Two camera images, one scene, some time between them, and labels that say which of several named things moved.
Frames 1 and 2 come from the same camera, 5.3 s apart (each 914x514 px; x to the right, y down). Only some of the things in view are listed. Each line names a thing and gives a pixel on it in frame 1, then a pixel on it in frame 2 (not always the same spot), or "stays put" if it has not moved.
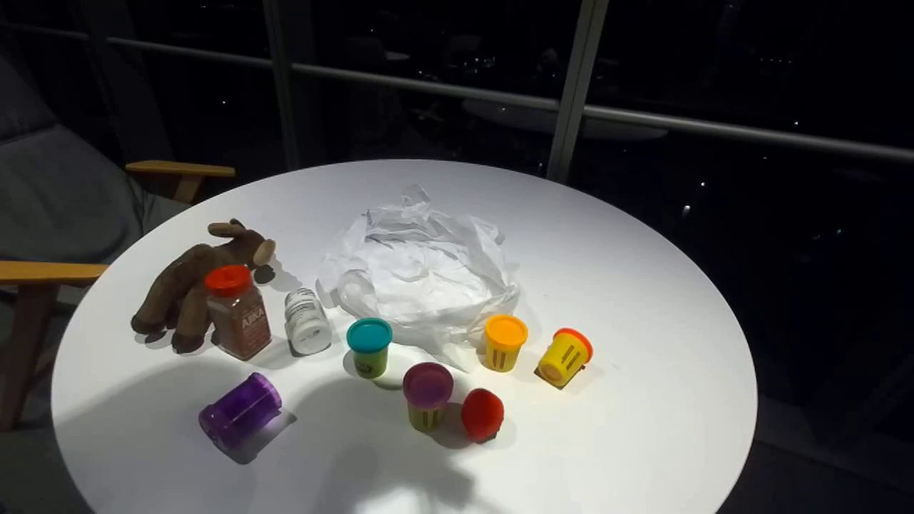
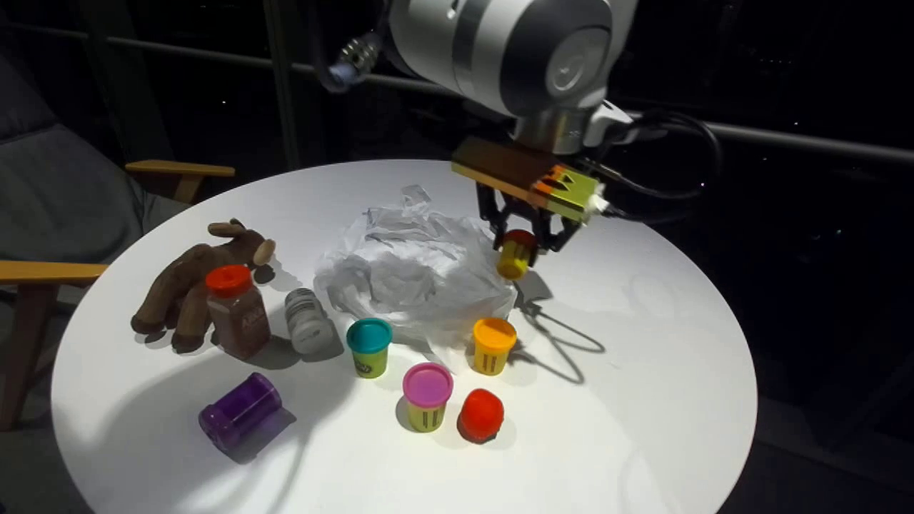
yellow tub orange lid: x=565 y=357 to x=519 y=251
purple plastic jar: x=246 y=418 stays put
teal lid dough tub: x=369 y=347 stays put
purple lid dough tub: x=426 y=388 stays put
